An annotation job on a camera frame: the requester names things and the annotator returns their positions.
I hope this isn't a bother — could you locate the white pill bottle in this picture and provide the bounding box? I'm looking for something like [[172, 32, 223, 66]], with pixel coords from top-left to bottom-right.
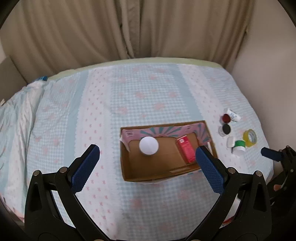
[[226, 108, 241, 122]]

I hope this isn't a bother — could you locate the yellow tape roll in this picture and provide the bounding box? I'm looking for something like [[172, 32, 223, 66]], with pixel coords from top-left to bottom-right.
[[243, 129, 257, 148]]

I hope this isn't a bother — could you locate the checkered floral bed sheet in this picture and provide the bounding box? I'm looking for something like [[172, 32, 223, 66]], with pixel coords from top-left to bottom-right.
[[1, 59, 273, 240]]

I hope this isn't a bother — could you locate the white lidded jar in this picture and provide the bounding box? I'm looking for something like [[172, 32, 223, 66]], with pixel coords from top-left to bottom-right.
[[139, 137, 159, 156]]

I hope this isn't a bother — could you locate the red carton box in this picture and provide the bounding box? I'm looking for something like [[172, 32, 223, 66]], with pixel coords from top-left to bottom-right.
[[176, 136, 196, 164]]

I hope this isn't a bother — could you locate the brown cardboard box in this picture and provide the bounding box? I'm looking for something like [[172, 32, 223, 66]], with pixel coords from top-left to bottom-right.
[[120, 120, 217, 182]]

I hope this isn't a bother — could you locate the green lidded jar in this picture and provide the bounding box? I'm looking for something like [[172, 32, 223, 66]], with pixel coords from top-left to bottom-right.
[[232, 140, 246, 156]]

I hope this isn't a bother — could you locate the person right hand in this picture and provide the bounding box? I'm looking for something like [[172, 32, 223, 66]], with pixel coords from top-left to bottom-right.
[[273, 184, 282, 191]]

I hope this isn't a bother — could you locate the beige curtain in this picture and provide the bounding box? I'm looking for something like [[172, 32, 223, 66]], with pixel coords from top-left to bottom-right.
[[1, 1, 255, 81]]

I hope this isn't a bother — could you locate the white earbuds case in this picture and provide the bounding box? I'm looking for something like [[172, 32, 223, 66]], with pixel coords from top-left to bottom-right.
[[226, 136, 236, 148]]

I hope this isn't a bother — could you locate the black lidded jar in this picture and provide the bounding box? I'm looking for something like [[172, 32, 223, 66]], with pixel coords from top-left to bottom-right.
[[218, 123, 231, 137]]

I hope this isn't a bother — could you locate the red lidded jar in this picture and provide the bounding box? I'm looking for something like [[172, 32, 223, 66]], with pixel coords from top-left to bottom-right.
[[221, 113, 231, 124]]

